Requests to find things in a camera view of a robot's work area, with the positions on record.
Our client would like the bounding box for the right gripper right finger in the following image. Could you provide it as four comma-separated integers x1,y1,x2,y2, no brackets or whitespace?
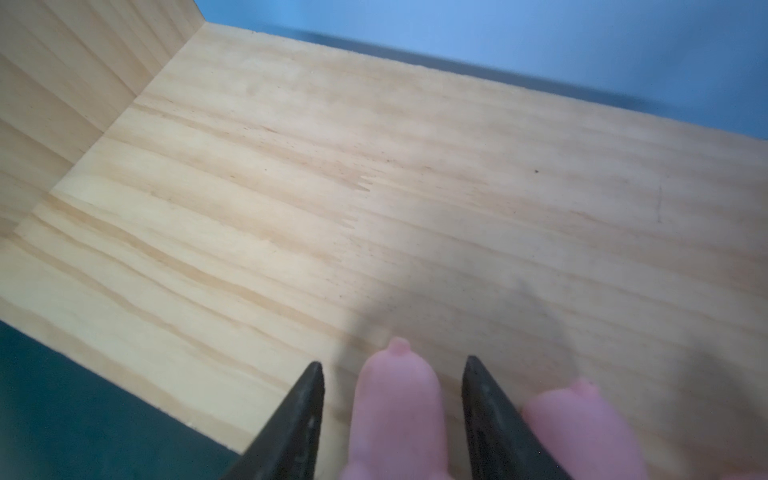
461,355,571,480

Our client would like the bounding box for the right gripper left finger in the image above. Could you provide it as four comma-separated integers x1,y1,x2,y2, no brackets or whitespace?
222,361,325,480

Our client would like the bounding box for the pink pig toy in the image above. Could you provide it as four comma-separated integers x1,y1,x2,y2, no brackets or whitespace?
522,378,649,479
340,337,451,479

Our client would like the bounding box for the wooden shelf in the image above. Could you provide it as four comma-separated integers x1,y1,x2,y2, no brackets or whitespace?
1,1,767,479

